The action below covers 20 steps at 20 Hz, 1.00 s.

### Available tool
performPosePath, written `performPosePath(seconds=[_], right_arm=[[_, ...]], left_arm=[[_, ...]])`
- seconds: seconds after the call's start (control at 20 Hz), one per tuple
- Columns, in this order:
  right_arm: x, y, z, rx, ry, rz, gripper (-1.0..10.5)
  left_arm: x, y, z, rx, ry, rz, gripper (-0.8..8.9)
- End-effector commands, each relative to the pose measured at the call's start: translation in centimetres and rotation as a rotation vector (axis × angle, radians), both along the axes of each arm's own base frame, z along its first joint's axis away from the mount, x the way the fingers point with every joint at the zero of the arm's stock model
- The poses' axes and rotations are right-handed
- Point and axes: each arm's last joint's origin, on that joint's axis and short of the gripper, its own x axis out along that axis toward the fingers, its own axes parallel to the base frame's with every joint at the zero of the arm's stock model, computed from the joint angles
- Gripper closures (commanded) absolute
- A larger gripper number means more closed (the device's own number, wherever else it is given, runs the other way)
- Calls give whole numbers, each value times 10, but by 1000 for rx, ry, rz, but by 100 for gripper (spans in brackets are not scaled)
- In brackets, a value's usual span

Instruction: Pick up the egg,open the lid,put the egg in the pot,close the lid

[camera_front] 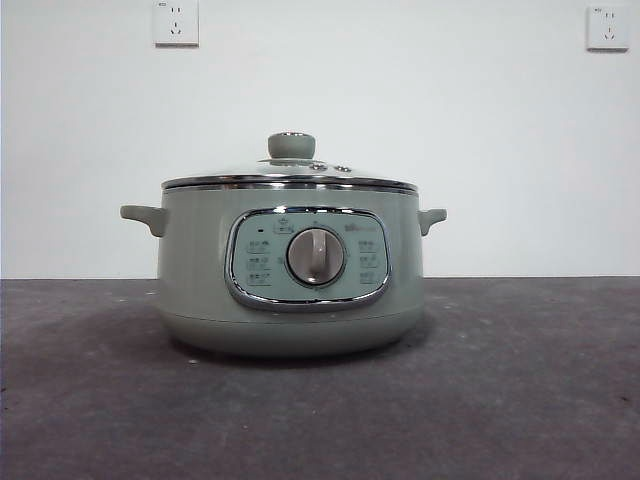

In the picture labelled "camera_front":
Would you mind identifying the white wall socket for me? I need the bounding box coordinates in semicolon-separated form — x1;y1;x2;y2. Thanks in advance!
585;5;630;53
153;0;200;49

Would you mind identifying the glass lid with green knob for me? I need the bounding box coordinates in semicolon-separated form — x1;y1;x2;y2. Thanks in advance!
162;131;419;194

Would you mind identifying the sage green electric cooking pot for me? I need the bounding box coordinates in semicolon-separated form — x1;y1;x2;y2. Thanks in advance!
118;180;448;358

